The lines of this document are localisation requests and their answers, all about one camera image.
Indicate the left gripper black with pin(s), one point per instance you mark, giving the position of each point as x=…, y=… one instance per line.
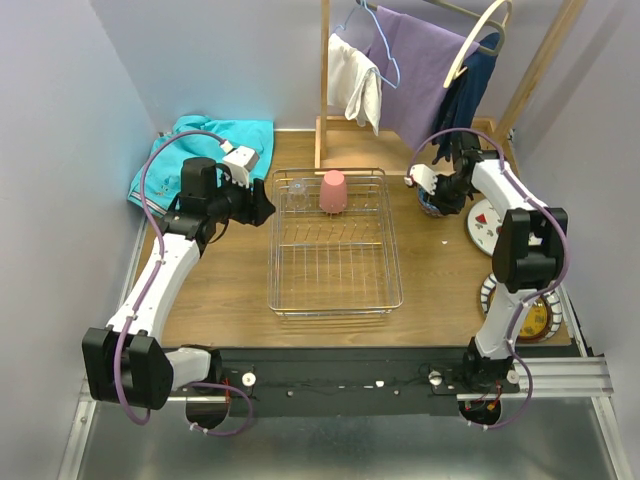
x=255, y=201

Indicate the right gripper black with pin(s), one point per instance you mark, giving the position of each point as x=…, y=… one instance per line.
x=448, y=208

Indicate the blue patterned bowl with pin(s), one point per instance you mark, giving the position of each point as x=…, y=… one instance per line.
x=431, y=205

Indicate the clear drinking glass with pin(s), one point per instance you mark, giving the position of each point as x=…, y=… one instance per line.
x=298, y=196

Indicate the pink plastic cup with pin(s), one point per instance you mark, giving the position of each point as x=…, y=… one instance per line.
x=333, y=196

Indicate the wire dish rack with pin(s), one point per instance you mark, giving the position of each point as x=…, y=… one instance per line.
x=331, y=265

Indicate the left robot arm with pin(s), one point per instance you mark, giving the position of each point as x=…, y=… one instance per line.
x=124, y=360

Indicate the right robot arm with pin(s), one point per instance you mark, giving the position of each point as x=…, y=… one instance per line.
x=530, y=258

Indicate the wooden clothes rack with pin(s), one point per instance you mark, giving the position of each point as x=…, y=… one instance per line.
x=341, y=144

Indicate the watermelon pattern plate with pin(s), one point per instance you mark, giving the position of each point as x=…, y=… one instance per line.
x=483, y=226

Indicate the navy garment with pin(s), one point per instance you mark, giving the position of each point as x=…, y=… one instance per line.
x=461, y=101

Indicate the turquoise shirt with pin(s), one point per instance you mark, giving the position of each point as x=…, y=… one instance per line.
x=163, y=178

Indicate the wooden hanger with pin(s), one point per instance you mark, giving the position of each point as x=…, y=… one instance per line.
x=483, y=20

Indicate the purple cloth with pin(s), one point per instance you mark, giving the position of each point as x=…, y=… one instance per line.
x=424, y=53

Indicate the white cloth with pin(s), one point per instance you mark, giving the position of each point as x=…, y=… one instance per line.
x=353, y=84

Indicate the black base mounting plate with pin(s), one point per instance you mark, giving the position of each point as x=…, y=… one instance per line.
x=357, y=381

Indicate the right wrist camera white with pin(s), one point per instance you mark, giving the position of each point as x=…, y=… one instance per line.
x=422, y=176

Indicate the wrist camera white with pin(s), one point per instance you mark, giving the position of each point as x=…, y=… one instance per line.
x=422, y=176
x=238, y=165

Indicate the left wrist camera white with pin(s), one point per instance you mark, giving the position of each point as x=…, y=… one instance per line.
x=238, y=165

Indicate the light blue wire hanger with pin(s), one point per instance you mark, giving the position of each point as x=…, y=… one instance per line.
x=370, y=10

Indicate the aluminium frame rail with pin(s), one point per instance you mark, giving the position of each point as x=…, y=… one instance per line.
x=567, y=432

